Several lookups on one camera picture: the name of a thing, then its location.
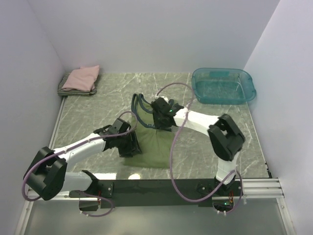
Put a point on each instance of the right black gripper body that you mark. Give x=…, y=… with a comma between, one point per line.
x=158, y=122

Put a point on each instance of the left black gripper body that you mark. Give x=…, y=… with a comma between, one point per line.
x=125, y=145

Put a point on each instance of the striped folded tank top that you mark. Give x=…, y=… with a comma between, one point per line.
x=62, y=92

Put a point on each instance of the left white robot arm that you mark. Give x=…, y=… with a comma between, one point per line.
x=47, y=175

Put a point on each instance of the teal plastic bin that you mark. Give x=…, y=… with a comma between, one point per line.
x=222, y=86

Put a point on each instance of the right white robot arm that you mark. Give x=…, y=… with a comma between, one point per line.
x=226, y=138

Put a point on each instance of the pink folded tank top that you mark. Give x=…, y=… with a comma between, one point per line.
x=82, y=79

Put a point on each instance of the green printed tank top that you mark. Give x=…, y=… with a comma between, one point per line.
x=155, y=144

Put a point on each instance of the aluminium rail frame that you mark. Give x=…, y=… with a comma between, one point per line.
x=261, y=188

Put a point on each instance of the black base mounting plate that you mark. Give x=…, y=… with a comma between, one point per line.
x=132, y=193

